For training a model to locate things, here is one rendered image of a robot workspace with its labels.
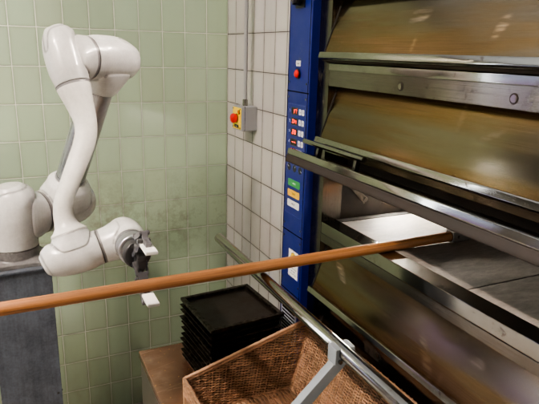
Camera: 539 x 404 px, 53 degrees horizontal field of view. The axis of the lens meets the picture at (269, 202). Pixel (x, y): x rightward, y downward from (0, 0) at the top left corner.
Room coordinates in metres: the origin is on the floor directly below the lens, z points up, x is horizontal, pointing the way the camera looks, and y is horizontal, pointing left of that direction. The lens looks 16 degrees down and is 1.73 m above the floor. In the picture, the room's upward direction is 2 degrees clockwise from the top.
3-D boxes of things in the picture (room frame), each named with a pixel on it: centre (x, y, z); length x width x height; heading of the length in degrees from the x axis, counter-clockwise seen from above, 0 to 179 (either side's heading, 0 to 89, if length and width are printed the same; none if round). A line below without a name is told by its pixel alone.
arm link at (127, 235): (1.43, 0.38, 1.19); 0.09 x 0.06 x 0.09; 115
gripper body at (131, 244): (1.37, 0.35, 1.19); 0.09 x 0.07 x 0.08; 25
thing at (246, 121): (2.28, 0.11, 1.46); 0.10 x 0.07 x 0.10; 25
